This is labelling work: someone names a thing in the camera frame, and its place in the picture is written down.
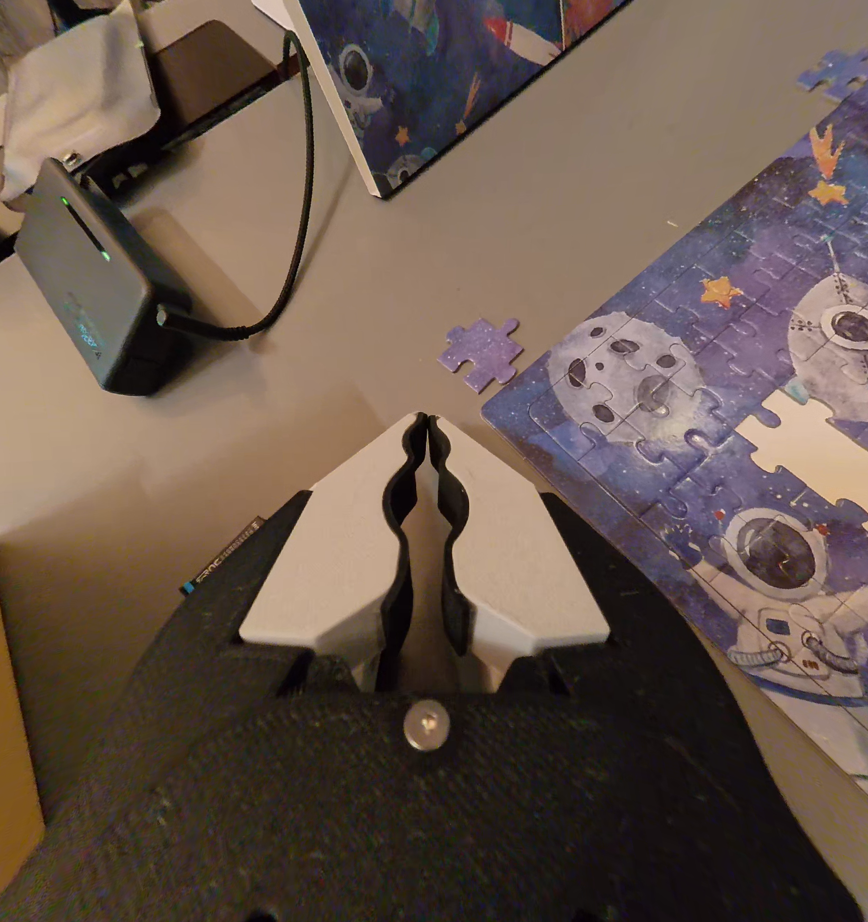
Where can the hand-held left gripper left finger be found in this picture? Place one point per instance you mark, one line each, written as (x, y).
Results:
(319, 576)

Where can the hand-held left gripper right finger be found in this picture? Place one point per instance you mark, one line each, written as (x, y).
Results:
(527, 569)

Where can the space print jigsaw puzzle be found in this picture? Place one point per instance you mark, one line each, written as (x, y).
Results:
(765, 238)

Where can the purple jigsaw puzzle piece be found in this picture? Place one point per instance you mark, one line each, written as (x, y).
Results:
(481, 353)

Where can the dark grey charger box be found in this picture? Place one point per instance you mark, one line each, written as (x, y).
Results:
(95, 288)

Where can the space print puzzle box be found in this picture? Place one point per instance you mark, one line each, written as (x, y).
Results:
(434, 72)

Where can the white cloth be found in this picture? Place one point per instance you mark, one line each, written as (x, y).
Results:
(74, 93)

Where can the blue jigsaw puzzle piece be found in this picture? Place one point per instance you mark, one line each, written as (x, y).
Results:
(834, 72)

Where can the black camera battery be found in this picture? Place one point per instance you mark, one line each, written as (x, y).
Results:
(221, 558)

